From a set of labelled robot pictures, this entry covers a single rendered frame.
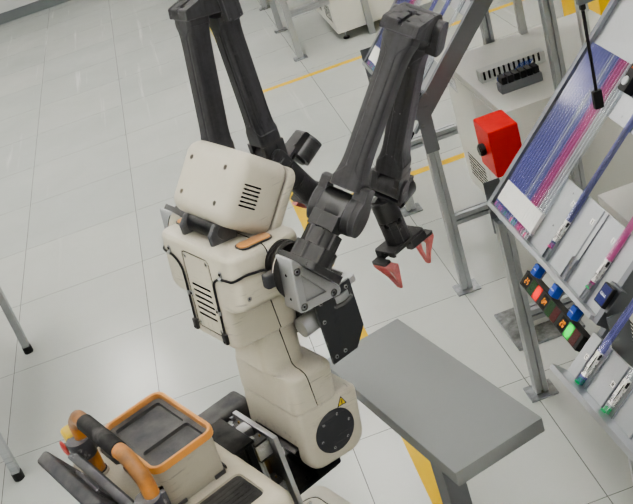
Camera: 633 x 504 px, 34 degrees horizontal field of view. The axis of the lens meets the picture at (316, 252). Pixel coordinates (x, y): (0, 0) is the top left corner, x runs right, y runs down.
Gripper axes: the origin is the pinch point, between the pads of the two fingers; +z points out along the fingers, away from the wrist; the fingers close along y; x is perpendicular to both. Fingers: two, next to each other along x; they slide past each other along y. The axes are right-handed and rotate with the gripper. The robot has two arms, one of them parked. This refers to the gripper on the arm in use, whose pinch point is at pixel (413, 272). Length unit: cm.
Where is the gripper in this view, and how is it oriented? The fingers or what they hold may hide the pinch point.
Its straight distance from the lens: 235.6
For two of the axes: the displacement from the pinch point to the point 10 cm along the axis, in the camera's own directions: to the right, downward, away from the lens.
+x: 6.0, 1.2, -7.9
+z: 3.9, 8.2, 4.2
